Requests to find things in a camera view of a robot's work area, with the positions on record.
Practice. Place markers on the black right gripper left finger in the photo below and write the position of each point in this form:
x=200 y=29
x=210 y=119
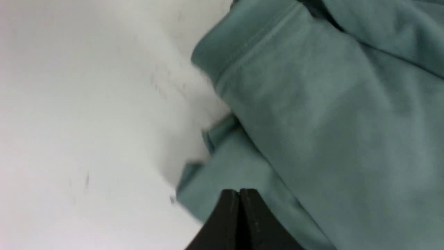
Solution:
x=219 y=232

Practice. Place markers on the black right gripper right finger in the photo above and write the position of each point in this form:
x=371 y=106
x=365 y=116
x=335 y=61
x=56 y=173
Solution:
x=258 y=228

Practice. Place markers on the green long-sleeved shirt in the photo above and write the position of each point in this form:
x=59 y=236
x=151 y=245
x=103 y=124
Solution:
x=336 y=119

